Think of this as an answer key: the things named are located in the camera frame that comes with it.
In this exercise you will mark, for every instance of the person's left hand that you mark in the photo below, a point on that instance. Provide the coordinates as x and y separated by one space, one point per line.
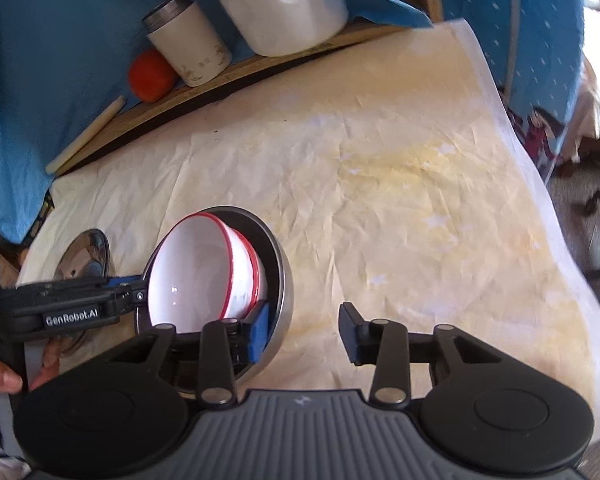
0 377

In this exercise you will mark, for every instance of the pale wooden rolling pin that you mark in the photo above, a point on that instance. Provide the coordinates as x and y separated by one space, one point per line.
87 132

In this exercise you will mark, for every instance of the white thermos cup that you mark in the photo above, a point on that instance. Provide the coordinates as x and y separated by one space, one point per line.
195 45

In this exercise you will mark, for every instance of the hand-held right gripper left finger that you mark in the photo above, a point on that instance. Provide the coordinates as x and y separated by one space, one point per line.
261 332

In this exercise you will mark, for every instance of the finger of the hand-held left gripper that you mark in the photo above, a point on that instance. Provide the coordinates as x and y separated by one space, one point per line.
130 296

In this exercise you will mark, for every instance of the white bowl with red rim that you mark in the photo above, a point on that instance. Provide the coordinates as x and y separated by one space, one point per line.
257 270
195 270

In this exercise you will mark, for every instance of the red tomato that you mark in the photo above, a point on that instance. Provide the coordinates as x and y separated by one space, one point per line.
152 75

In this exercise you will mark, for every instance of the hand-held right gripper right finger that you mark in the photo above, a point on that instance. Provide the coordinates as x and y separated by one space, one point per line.
347 334

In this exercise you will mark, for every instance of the cream tablecloth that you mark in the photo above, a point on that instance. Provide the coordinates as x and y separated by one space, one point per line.
380 185

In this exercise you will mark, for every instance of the curved wooden board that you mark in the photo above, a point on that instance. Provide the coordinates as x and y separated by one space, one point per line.
260 62

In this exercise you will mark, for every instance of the blue dotted cloth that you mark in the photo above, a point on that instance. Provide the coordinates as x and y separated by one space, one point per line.
525 35

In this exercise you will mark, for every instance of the white plastic jug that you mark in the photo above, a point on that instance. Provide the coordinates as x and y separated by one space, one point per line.
285 5

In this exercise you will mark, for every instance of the steel bowl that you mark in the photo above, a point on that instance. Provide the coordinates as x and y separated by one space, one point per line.
275 270

